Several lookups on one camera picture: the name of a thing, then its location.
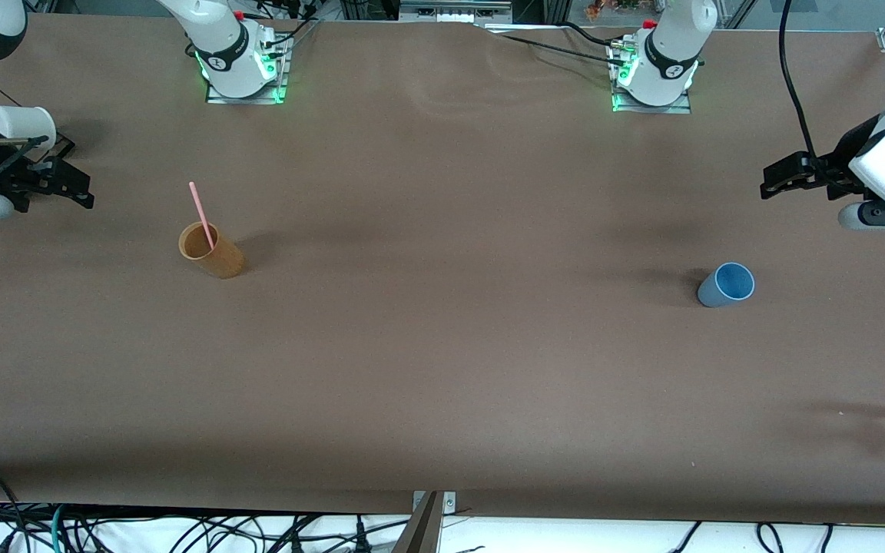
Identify blue cup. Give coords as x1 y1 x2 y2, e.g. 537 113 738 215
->
697 261 756 310

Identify pink chopstick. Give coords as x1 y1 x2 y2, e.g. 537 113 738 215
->
188 181 217 251

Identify white cylinder cup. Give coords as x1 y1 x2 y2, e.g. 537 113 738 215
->
0 104 58 152

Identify wooden cup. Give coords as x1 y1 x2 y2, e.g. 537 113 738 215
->
178 221 246 280

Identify orange background clutter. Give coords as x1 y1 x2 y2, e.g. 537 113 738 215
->
584 0 645 18

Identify grey power strip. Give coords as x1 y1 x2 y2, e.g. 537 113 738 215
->
399 0 514 25

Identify dark pole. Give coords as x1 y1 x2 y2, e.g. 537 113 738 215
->
391 492 444 553

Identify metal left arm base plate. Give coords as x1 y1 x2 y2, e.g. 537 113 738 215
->
609 38 694 115

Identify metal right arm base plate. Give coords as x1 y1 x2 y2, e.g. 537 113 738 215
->
204 34 291 105

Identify black base cable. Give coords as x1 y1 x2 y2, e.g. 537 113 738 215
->
481 27 628 71
244 0 322 51
560 20 620 48

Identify metal table edge bracket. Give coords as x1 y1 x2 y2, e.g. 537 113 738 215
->
412 491 457 514

